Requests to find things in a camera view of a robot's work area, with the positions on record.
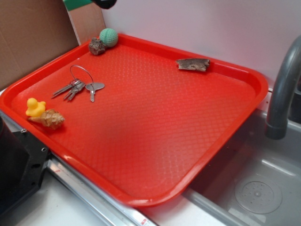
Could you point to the brown cardboard panel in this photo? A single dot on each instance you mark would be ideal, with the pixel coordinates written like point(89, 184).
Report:
point(35, 32)

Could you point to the grey sink basin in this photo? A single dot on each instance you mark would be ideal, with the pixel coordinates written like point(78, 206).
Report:
point(253, 180)

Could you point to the silver keys on ring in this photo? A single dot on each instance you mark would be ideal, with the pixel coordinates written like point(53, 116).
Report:
point(77, 85)

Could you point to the grey sink faucet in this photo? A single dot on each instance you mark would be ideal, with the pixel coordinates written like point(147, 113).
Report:
point(285, 102)

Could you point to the green rectangular block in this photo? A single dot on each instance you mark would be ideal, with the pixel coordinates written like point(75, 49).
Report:
point(74, 4)

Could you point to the yellow rubber duck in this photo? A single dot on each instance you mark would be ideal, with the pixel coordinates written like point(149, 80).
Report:
point(35, 108)

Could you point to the red plastic tray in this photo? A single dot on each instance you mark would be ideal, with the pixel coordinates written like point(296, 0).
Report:
point(153, 127)

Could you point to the green dimpled ball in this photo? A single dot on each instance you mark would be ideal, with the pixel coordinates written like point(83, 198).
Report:
point(109, 37)

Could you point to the brown bark piece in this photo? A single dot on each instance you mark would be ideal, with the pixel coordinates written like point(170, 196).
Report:
point(193, 64)

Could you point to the orange spiral seashell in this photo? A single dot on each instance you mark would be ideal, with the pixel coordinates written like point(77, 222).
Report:
point(50, 119)

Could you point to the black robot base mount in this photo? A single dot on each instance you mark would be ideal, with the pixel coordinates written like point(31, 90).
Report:
point(23, 160)

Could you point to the brown rough rock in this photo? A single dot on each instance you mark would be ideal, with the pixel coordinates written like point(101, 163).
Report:
point(96, 46)

